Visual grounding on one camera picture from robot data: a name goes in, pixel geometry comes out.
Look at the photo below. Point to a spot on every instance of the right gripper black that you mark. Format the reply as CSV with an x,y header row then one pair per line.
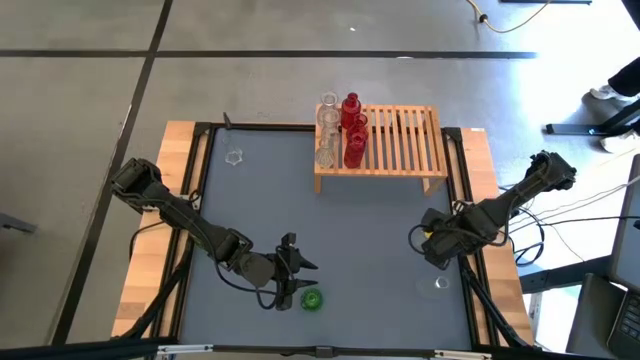
x,y
445,240

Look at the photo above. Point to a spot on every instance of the wooden slatted shelf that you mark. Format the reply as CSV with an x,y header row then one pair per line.
x,y
400,145

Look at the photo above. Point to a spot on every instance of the squat green ribbed glass vase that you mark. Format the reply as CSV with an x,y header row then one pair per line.
x,y
311,299

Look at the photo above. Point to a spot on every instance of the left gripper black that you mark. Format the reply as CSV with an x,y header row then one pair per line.
x,y
280,270

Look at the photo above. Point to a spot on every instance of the red wide-mouth glass vase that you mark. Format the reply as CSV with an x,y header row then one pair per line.
x,y
361,127

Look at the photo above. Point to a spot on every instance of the person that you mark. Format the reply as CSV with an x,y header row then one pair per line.
x,y
627,80

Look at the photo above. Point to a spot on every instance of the grey laptop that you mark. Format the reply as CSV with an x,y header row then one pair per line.
x,y
627,320

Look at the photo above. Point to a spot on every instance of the grey furniture foot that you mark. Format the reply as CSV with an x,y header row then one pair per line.
x,y
15,222

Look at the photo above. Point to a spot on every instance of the wooden table side board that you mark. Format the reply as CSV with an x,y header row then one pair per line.
x,y
477,155
172,150

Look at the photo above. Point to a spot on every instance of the tall clear glass carafe vase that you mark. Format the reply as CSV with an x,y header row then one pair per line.
x,y
440,286

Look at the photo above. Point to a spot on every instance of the clear ribbed bulbous glass vase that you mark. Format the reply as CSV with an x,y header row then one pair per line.
x,y
328,106

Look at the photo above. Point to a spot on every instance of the dark grey desk foot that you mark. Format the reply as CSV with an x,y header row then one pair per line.
x,y
560,277

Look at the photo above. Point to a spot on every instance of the black table frame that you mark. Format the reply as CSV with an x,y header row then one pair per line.
x,y
260,127

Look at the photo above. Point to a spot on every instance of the small red glass vase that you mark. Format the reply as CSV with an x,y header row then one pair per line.
x,y
351,107

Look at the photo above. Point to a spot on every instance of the black desk foot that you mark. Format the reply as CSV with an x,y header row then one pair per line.
x,y
575,129

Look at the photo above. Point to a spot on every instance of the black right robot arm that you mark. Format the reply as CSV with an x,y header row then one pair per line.
x,y
505,207

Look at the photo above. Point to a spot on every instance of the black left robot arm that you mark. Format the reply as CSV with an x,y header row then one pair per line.
x,y
180,215

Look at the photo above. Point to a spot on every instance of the small clear faceted glass vase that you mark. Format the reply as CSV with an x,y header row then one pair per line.
x,y
233,156

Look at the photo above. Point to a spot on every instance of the tall red ribbed glass bottle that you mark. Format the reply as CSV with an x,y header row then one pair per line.
x,y
355,152

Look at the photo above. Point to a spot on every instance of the silver aluminium bracket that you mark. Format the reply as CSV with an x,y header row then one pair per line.
x,y
462,355
185,349

